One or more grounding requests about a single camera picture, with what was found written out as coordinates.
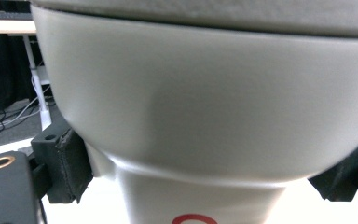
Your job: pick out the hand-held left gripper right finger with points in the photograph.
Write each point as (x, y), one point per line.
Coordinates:
(345, 180)

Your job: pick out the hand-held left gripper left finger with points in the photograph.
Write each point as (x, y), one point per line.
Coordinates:
(63, 168)

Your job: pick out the white desk frame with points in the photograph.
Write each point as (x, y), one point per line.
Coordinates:
(34, 77)

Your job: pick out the black keyboard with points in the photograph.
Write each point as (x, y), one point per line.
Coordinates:
(12, 15)

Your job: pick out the white cup with lid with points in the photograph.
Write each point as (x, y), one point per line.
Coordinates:
(199, 99)

